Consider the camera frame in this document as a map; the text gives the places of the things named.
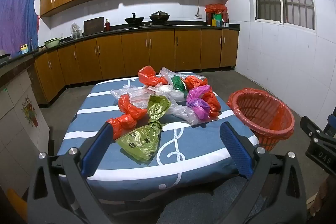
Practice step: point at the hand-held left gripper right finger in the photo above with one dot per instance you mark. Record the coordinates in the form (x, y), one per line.
(236, 150)

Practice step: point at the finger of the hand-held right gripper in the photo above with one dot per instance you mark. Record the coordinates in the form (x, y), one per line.
(321, 154)

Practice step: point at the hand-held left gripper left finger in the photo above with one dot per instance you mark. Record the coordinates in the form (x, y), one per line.
(97, 150)

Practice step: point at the red plastic basket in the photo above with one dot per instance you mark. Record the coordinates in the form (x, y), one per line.
(267, 144)

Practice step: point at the blue striped tablecloth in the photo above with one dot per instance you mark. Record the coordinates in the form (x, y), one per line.
(194, 145)

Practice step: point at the long twisted red plastic bag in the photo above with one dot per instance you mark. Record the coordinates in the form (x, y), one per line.
(127, 115)

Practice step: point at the yellow-green paw print bag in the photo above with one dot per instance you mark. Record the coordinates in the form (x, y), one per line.
(143, 138)

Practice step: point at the purple plastic bag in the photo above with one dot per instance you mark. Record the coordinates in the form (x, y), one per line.
(199, 107)

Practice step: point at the clear flat plastic bag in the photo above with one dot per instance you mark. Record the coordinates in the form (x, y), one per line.
(123, 91)

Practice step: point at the magenta plastic bag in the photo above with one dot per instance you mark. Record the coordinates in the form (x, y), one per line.
(198, 92)

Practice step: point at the orange-red plastic bag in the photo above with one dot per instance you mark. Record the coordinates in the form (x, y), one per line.
(194, 81)

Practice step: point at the tiled counter with flower decal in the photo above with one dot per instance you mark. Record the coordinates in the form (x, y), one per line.
(26, 108)

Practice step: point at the green plastic bag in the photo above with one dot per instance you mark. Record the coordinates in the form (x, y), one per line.
(178, 83)

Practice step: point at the white plastic bag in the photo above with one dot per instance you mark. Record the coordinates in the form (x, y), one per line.
(168, 90)

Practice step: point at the yellow object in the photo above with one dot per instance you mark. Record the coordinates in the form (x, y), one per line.
(15, 197)

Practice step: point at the wooden base cabinets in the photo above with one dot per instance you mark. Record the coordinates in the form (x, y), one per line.
(136, 50)

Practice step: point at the green basin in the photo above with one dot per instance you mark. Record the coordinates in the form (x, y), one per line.
(52, 43)

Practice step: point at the clear plastic container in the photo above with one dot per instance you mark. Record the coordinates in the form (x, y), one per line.
(75, 32)

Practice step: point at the dark cutting board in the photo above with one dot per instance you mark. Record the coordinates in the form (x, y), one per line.
(93, 26)

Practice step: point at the red bottle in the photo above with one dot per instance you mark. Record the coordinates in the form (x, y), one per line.
(107, 26)

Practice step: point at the yellow jug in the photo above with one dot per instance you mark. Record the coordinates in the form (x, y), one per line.
(24, 49)

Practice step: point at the group of seasoning boxes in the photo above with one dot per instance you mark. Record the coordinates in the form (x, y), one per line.
(216, 19)

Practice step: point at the black wok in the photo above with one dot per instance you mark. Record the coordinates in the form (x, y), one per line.
(134, 20)

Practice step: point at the black kitchen countertop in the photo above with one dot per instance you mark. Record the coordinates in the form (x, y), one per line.
(183, 25)

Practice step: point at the red shopping bag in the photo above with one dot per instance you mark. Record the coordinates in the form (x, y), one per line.
(215, 8)

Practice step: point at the black lidded pot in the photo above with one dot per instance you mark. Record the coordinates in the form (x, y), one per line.
(159, 17)

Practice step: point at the blue hanging cloth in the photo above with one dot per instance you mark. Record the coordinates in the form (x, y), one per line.
(18, 16)

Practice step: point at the wall power outlet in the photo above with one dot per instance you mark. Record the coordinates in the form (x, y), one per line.
(198, 16)

